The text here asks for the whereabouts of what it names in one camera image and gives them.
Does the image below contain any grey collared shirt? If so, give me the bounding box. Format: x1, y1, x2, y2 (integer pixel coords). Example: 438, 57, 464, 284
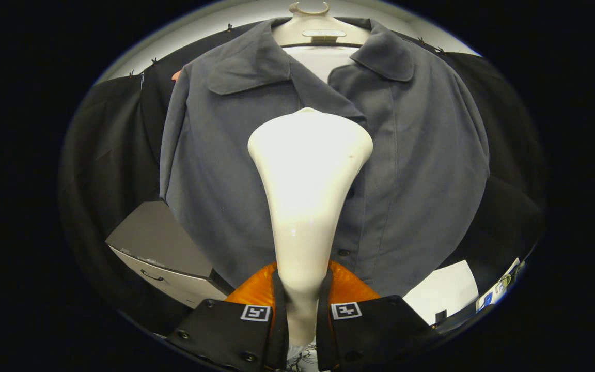
159, 17, 490, 298

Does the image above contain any grey drawer cabinet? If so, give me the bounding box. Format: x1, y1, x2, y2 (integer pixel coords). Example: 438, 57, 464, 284
105, 200, 235, 309

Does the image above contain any black backdrop cloth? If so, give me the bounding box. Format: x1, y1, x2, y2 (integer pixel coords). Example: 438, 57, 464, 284
59, 21, 545, 336

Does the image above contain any white garment steamer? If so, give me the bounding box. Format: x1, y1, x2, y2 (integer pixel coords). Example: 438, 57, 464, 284
247, 107, 374, 348

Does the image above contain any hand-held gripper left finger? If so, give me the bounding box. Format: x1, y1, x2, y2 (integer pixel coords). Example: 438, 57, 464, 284
166, 261, 289, 371

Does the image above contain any white garment hanger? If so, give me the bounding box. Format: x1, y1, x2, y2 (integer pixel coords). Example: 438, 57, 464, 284
272, 2, 372, 49

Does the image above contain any row of black clips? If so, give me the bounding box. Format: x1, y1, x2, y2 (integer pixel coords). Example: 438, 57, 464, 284
128, 23, 445, 78

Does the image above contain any white power strip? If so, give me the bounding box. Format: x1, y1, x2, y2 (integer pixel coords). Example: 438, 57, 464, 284
476, 257, 525, 313

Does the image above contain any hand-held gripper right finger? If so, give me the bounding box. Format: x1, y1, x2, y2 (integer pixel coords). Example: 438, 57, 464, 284
316, 260, 440, 371

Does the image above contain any tangle of thin cables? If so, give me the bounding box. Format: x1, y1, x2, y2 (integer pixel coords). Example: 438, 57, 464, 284
287, 338, 321, 371

